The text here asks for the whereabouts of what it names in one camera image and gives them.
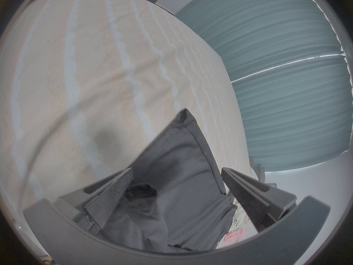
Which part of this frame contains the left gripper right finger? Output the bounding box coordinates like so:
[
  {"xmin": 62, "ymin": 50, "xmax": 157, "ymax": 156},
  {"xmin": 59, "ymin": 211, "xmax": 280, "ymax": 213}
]
[{"xmin": 221, "ymin": 167, "xmax": 297, "ymax": 227}]

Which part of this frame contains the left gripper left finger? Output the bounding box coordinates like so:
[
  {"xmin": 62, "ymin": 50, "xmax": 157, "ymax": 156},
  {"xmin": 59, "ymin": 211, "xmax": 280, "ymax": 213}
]
[{"xmin": 56, "ymin": 167, "xmax": 133, "ymax": 230}]

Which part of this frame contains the black T-shirt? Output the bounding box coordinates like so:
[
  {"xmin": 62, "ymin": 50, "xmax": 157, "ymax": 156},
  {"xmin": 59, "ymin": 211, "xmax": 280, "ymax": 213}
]
[{"xmin": 98, "ymin": 108, "xmax": 238, "ymax": 253}]

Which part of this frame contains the bed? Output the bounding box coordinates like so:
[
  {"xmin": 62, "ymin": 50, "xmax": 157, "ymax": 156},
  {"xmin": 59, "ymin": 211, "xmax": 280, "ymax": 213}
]
[{"xmin": 0, "ymin": 0, "xmax": 265, "ymax": 259}]

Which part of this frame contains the white printed pyjama garment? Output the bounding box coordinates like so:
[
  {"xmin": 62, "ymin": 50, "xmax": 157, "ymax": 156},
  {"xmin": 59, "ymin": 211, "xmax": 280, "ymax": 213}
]
[{"xmin": 230, "ymin": 200, "xmax": 258, "ymax": 232}]

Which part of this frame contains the grey bedside table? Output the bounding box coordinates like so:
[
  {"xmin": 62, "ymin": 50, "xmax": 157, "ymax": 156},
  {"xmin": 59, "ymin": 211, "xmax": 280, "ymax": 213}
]
[{"xmin": 248, "ymin": 156, "xmax": 277, "ymax": 190}]

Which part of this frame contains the pink garment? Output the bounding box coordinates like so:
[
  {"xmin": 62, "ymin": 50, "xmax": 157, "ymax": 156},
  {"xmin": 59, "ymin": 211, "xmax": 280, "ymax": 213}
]
[{"xmin": 218, "ymin": 225, "xmax": 253, "ymax": 249}]

